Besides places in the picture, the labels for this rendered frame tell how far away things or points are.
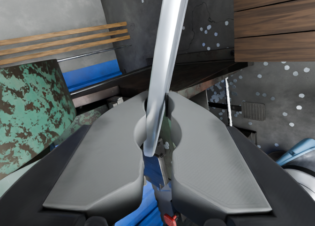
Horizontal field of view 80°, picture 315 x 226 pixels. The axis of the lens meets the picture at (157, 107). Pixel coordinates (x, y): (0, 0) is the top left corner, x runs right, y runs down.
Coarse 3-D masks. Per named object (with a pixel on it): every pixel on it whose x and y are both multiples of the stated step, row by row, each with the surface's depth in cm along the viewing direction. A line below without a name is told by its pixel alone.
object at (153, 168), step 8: (160, 144) 84; (160, 152) 86; (144, 160) 77; (152, 160) 72; (160, 160) 69; (144, 168) 80; (152, 168) 75; (160, 168) 70; (152, 176) 77; (160, 176) 72
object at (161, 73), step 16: (176, 0) 8; (160, 16) 8; (176, 16) 8; (160, 32) 8; (176, 32) 8; (160, 48) 8; (176, 48) 27; (160, 64) 9; (160, 80) 9; (160, 96) 10; (160, 112) 11; (144, 144) 13
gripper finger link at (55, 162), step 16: (80, 128) 8; (64, 144) 7; (48, 160) 7; (64, 160) 7; (32, 176) 6; (48, 176) 6; (16, 192) 6; (32, 192) 6; (48, 192) 6; (0, 208) 5; (16, 208) 5; (32, 208) 5; (0, 224) 5; (16, 224) 5; (32, 224) 5; (48, 224) 5; (64, 224) 5; (80, 224) 5
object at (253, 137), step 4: (240, 128) 129; (244, 132) 123; (248, 132) 122; (252, 132) 122; (256, 132) 122; (248, 136) 119; (252, 136) 122; (256, 136) 122; (252, 140) 123; (256, 140) 123; (256, 144) 124; (168, 184) 99
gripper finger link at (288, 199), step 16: (240, 144) 7; (256, 160) 7; (272, 160) 7; (256, 176) 6; (272, 176) 6; (288, 176) 6; (272, 192) 6; (288, 192) 6; (304, 192) 6; (272, 208) 5; (288, 208) 5; (304, 208) 5; (240, 224) 5; (256, 224) 5; (272, 224) 5; (288, 224) 5; (304, 224) 5
